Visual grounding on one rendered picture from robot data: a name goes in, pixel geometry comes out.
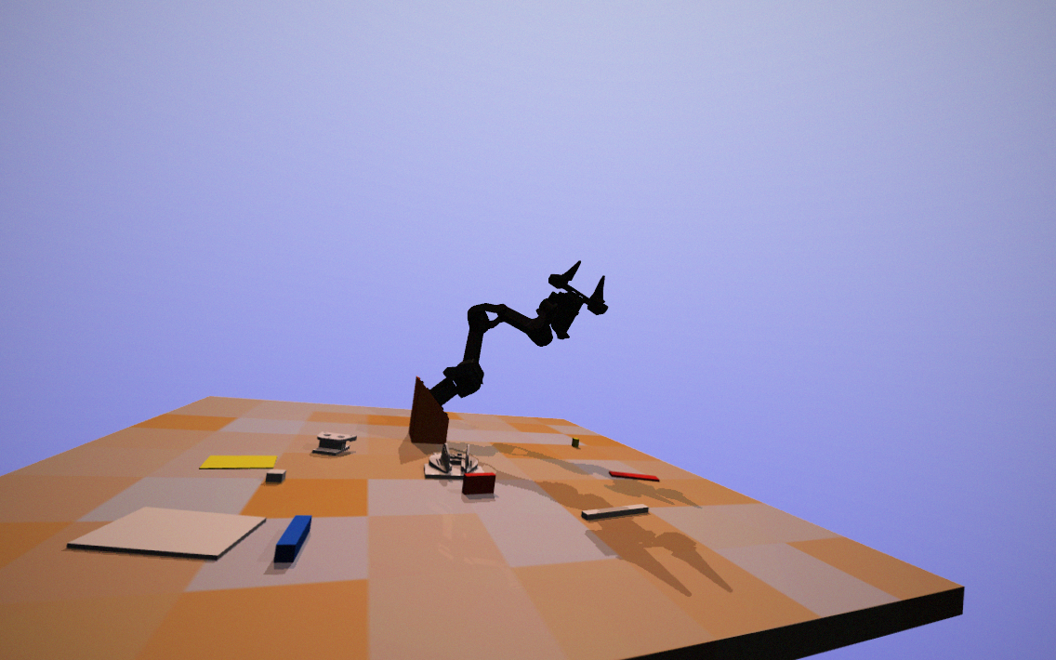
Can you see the beige flat bar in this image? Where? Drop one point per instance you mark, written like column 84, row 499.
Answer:
column 602, row 513

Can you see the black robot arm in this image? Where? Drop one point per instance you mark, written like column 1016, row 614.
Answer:
column 468, row 374

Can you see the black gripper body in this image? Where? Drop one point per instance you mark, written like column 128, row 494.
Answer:
column 576, row 296

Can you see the blue rectangular block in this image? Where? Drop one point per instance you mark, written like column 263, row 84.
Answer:
column 293, row 539

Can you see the yellow flat plate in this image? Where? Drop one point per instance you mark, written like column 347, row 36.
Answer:
column 239, row 462

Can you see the red rectangular bar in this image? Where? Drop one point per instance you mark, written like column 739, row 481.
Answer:
column 634, row 476

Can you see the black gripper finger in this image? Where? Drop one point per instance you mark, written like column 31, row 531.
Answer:
column 597, row 296
column 569, row 275

